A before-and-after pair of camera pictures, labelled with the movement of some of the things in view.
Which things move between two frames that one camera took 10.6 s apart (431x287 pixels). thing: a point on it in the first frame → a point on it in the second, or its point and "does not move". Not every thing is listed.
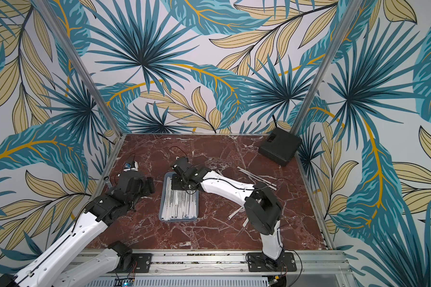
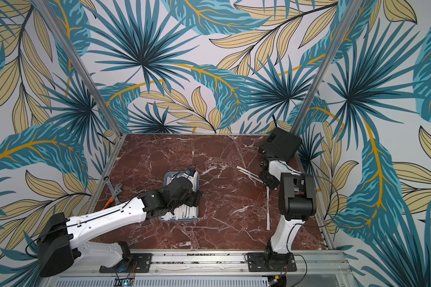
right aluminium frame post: (333, 49) does not move
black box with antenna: (280, 145) does not move
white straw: (234, 213) → (250, 174)
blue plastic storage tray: (177, 205) does not move
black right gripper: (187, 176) → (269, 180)
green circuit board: (126, 282) does not move
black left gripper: (148, 186) → (195, 198)
